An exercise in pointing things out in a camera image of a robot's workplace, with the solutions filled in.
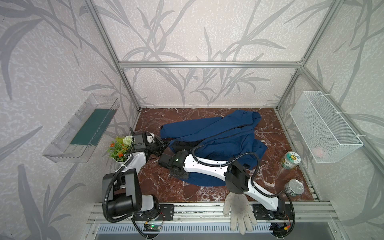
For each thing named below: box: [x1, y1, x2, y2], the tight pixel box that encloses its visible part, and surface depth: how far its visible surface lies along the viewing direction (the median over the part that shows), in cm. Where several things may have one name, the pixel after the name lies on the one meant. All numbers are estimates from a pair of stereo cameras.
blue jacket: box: [160, 110, 268, 187], surface depth 101 cm
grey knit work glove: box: [223, 192, 257, 235], surface depth 75 cm
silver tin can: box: [284, 179, 305, 197], surface depth 79 cm
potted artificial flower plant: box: [107, 135, 133, 164], surface depth 80 cm
